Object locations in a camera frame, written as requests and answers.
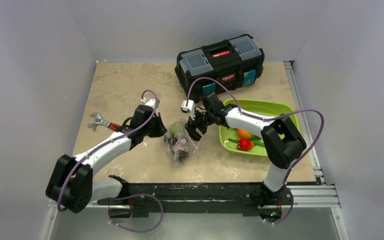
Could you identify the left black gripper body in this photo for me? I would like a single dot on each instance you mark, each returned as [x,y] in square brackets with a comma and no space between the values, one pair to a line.
[153,129]

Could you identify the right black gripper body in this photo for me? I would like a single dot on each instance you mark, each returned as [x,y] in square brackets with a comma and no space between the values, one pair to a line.
[198,122]

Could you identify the green fake apple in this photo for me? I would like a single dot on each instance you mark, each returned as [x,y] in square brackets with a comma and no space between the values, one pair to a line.
[176,128]

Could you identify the clear zip top bag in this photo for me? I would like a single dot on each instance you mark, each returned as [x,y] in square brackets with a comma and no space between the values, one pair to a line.
[195,147]

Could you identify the dark purple fake grapes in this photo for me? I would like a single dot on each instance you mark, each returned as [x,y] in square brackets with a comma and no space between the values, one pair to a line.
[178,149]

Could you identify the green orange fake mango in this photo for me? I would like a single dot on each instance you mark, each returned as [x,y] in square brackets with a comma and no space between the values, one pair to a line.
[243,134]

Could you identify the green fake bean pod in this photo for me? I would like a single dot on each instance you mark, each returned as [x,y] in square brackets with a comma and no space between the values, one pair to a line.
[258,143]

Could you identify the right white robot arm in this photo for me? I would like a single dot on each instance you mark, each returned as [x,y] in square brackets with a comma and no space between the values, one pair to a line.
[282,140]

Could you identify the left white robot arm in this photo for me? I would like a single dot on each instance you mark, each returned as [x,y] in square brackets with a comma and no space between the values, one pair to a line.
[72,184]

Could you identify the black plastic toolbox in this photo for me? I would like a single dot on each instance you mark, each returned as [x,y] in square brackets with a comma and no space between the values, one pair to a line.
[225,65]

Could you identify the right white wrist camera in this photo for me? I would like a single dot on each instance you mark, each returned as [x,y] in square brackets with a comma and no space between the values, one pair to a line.
[188,107]

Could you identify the red handled adjustable wrench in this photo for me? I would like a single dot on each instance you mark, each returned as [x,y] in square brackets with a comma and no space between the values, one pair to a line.
[99,120]

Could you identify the black metal base frame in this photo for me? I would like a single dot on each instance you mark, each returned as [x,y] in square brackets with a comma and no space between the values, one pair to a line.
[245,198]

